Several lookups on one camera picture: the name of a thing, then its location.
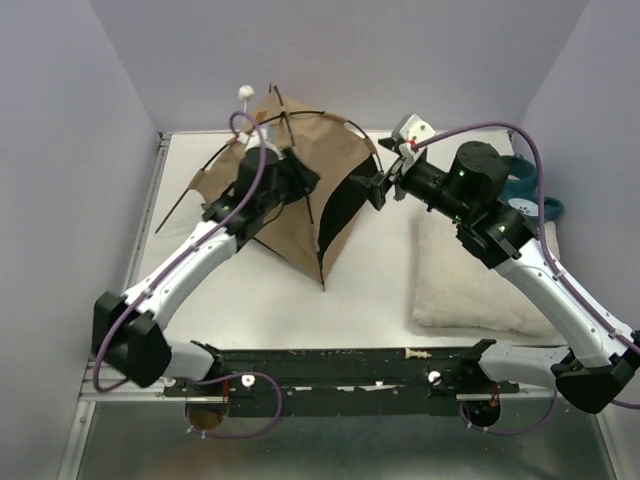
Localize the beige black pet tent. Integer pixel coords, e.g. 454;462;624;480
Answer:
183;84;381;291

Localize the black tent pole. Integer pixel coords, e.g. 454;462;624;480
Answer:
155;110;386;235
268;83;326;291

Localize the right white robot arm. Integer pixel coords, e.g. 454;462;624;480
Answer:
349;137;639;414

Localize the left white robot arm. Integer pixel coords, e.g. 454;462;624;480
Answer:
92;147;320;395

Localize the teal double pet bowl stand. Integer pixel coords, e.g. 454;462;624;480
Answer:
500;155;564;223

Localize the white pompom toy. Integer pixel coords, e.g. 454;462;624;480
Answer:
238;85;255;132

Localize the white fluffy cushion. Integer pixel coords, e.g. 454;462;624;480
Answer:
412;213;561;343

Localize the white chess piece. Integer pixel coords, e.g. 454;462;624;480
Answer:
404;348;432;359

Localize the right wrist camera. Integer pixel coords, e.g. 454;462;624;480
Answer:
391;113;436;161

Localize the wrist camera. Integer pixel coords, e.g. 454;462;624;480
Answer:
236;126;284;160
391;113;436;161

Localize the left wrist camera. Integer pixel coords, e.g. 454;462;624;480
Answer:
236;126;284;160

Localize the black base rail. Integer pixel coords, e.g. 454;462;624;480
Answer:
164;340;519;419

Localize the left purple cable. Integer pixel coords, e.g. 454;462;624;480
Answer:
92;110;286;441

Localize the aluminium frame rail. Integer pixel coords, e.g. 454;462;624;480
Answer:
54;132;171;480

